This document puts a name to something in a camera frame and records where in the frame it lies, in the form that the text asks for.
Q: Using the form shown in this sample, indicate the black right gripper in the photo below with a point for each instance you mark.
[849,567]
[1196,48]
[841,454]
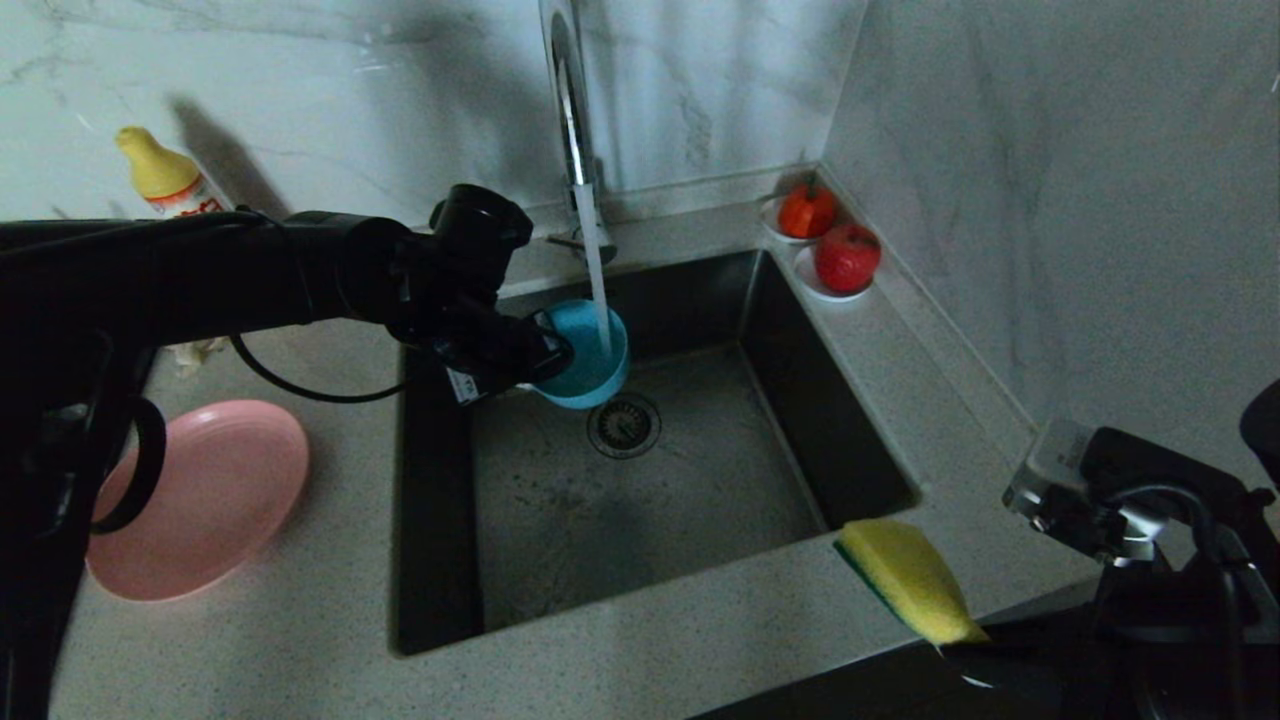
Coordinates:
[1200,560]

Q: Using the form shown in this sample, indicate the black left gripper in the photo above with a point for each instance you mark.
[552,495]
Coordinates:
[480,345]

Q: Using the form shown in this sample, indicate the teal plastic bowl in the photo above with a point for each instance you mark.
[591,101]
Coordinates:
[590,370]

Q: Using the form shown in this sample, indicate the yellow green sponge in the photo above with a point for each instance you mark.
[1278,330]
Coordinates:
[905,575]

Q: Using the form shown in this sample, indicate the orange dish soap bottle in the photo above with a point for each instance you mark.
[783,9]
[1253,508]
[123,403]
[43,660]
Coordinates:
[160,175]

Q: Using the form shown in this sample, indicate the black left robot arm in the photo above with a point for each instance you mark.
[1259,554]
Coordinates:
[150,280]

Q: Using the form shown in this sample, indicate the stainless steel sink basin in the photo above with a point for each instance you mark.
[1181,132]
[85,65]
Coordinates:
[700,520]

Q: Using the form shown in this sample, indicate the chrome sink faucet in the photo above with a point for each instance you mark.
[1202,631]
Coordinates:
[572,120]

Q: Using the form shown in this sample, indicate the round metal drain strainer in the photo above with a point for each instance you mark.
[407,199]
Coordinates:
[624,428]

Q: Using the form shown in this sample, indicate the small white round dish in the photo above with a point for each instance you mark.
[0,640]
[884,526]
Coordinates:
[770,228]
[806,284]

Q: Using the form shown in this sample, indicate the orange-red toy tomato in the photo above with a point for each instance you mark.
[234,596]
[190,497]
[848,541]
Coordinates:
[806,211]

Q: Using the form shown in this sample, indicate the red toy apple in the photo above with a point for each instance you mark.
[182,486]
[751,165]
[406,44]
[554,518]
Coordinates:
[848,258]

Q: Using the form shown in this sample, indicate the crumpled white paper tissue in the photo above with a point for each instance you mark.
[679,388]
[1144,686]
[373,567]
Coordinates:
[195,355]

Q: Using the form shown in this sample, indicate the pink plastic plate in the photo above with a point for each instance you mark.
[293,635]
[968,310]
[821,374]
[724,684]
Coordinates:
[220,500]

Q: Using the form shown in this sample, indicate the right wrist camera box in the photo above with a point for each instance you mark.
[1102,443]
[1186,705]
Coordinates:
[1045,465]

